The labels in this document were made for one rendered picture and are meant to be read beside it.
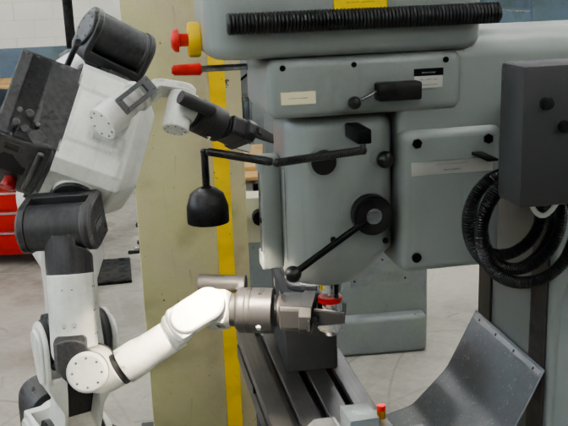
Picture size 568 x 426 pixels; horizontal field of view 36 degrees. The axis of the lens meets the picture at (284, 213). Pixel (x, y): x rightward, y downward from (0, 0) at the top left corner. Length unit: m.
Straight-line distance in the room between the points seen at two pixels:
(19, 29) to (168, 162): 7.38
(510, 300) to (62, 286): 0.88
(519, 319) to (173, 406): 2.11
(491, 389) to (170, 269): 1.85
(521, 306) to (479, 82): 0.47
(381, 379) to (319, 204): 2.80
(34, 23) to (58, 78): 8.75
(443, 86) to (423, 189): 0.18
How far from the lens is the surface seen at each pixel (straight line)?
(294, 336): 2.01
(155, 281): 3.44
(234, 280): 1.71
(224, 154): 1.44
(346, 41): 1.46
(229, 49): 1.43
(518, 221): 1.75
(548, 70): 1.32
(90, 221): 1.69
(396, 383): 4.23
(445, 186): 1.56
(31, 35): 10.58
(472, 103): 1.56
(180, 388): 3.62
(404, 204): 1.54
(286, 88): 1.45
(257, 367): 2.08
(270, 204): 1.58
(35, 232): 1.72
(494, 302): 1.90
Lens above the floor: 1.86
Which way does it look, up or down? 15 degrees down
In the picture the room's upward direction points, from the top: 2 degrees counter-clockwise
